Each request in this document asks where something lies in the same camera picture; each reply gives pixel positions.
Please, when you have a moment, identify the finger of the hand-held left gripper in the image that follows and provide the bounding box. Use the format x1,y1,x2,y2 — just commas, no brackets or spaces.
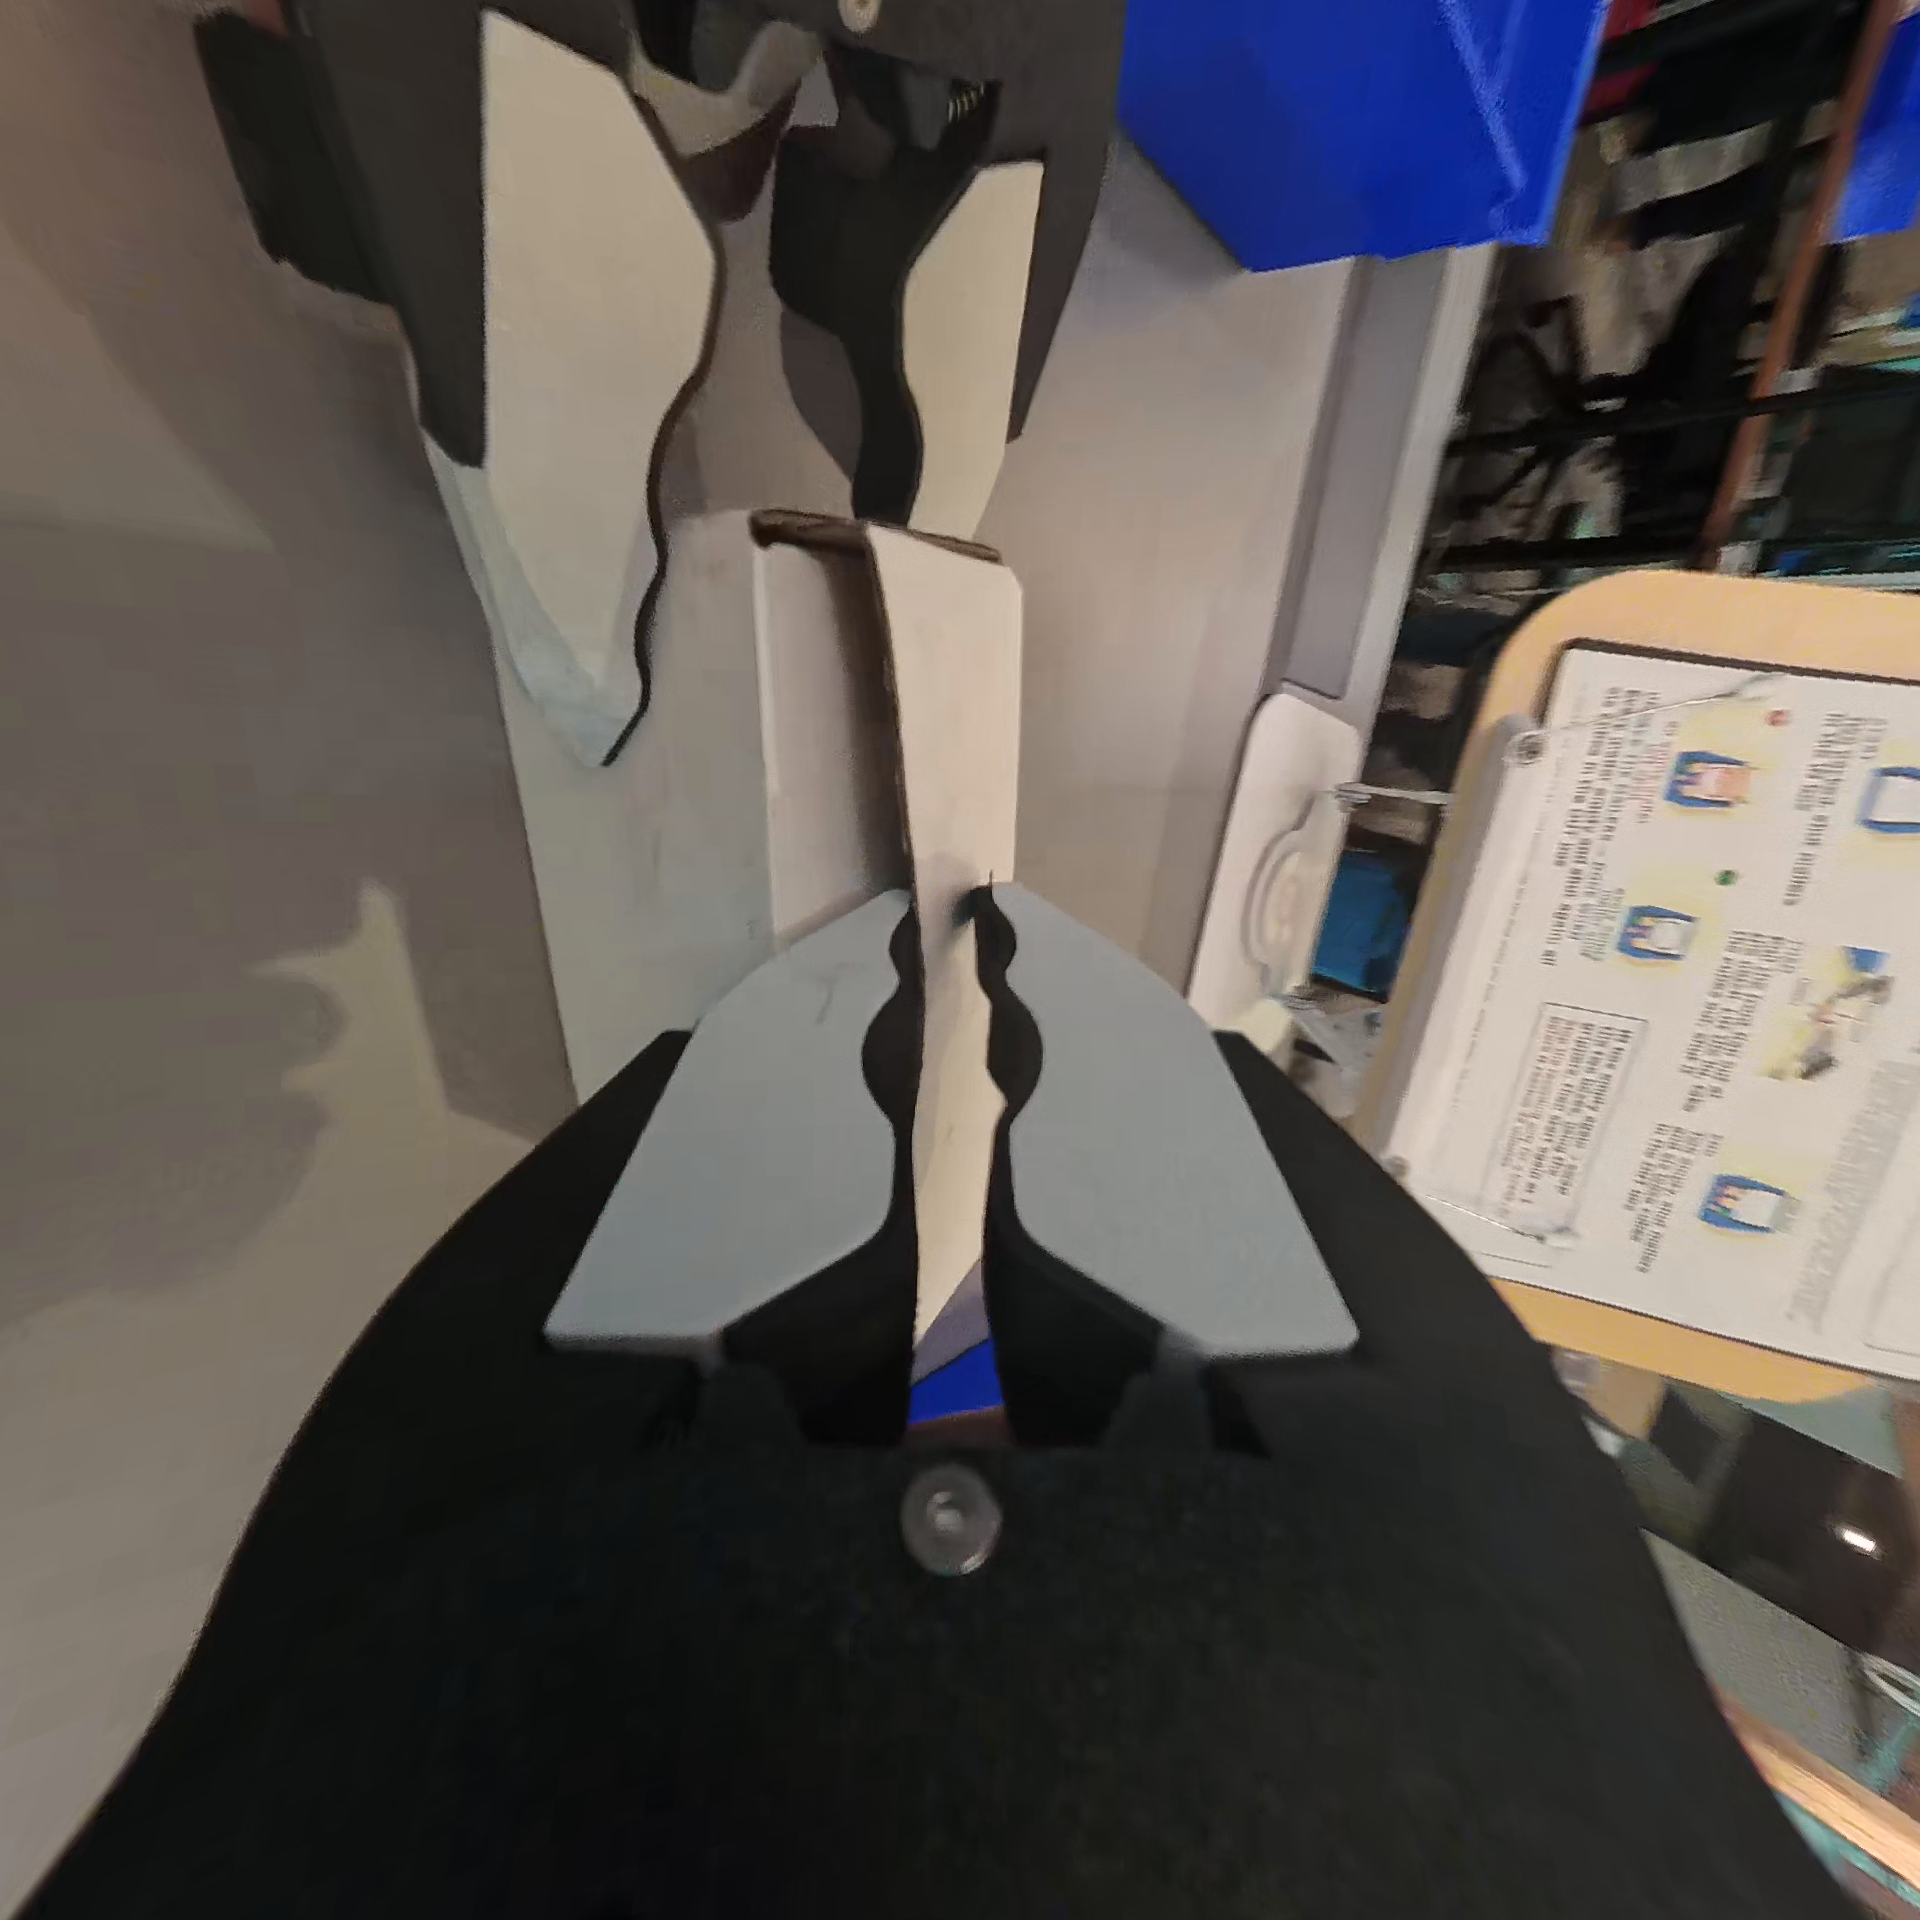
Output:
424,12,730,770
768,88,1057,541

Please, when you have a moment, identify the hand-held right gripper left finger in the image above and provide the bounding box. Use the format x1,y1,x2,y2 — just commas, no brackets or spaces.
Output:
545,887,922,1449

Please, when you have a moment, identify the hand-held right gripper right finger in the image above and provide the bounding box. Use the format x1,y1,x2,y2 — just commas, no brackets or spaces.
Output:
972,881,1360,1449

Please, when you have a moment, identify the white cardboard box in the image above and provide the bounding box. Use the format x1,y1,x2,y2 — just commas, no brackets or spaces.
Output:
747,508,1030,1352

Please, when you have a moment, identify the white stand base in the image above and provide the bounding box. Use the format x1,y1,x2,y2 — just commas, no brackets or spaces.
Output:
1184,680,1368,1040

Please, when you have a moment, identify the printed instruction sheet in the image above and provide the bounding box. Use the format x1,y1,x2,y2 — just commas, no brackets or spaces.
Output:
1410,642,1920,1374

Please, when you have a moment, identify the wooden sign board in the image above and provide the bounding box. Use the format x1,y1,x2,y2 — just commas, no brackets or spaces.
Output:
1359,568,1920,1402

